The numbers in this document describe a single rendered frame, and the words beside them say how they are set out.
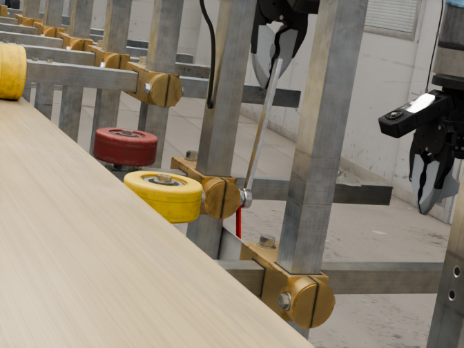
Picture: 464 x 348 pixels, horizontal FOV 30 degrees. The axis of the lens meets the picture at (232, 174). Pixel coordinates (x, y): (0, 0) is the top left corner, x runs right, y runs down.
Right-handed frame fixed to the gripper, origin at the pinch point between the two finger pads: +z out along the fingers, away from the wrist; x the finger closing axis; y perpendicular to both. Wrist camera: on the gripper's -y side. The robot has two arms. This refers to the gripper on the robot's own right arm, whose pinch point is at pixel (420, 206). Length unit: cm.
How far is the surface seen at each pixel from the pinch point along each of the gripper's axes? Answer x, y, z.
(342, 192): -1.8, -15.7, -2.0
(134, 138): -3.6, -48.6, -8.1
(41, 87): 94, -39, 0
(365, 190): -1.7, -11.7, -2.5
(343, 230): 266, 165, 84
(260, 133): -4.8, -31.7, -10.2
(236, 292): -55, -57, -8
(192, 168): -2.2, -39.6, -4.4
